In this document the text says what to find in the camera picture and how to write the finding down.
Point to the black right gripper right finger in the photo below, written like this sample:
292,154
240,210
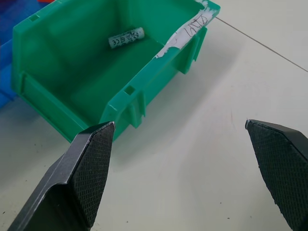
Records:
281,166

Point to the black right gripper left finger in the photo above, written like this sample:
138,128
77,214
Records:
72,183

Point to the green plastic storage bin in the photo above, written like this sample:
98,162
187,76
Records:
91,72

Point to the blue plastic storage bin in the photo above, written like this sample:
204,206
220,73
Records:
7,55

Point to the white AA battery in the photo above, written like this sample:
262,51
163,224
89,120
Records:
126,38

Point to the red plastic storage bin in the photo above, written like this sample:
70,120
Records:
45,1

